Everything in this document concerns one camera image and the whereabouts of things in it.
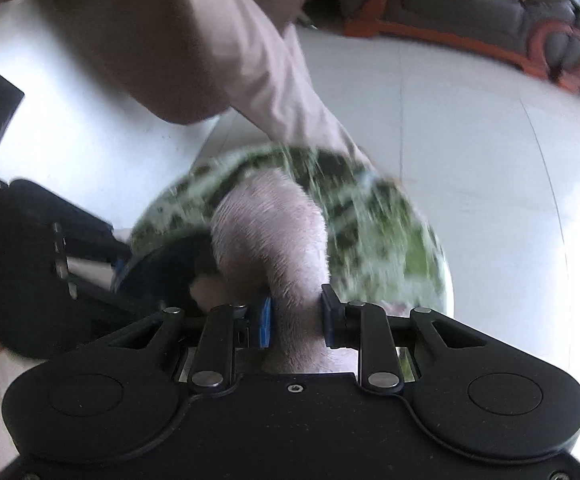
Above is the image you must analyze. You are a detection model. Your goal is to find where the round green marble table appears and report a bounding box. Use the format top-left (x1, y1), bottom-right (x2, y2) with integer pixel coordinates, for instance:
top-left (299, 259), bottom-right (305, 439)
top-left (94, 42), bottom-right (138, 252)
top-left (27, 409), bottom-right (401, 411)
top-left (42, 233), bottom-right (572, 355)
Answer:
top-left (130, 142), bottom-right (454, 321)

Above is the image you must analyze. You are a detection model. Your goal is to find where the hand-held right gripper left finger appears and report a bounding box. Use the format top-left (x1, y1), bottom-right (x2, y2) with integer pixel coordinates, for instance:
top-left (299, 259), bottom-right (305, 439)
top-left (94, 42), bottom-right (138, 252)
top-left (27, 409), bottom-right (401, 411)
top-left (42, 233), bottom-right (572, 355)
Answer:
top-left (109, 296), bottom-right (275, 393)

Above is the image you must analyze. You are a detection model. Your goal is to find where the steel bowl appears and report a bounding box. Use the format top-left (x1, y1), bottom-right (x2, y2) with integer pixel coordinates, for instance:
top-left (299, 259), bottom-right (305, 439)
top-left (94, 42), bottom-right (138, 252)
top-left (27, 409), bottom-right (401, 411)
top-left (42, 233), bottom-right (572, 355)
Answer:
top-left (111, 227), bottom-right (251, 318)

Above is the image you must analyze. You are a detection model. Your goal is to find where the pink fluffy towel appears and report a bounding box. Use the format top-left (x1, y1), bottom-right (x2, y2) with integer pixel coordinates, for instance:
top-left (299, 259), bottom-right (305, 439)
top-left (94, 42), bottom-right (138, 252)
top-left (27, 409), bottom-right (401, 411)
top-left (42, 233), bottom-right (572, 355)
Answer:
top-left (209, 169), bottom-right (361, 376)

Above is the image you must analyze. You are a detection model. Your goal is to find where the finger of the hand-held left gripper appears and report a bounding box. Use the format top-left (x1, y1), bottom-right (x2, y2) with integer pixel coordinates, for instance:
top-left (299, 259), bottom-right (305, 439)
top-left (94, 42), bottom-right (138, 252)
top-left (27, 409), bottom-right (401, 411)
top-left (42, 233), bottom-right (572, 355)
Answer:
top-left (70, 280), bottom-right (171, 320)
top-left (52, 200), bottom-right (133, 275)

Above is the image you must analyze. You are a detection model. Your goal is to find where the dark sofa with wooden frame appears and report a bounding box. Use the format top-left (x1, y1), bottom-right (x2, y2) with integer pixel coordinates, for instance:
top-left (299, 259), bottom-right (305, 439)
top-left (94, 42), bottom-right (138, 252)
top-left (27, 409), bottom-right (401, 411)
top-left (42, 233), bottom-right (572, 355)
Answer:
top-left (337, 0), bottom-right (580, 108)

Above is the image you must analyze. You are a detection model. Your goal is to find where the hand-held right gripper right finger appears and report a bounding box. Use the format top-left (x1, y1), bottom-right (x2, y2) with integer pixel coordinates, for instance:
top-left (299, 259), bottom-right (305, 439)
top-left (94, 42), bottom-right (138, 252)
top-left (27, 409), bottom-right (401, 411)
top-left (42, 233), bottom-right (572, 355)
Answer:
top-left (321, 284), bottom-right (485, 395)

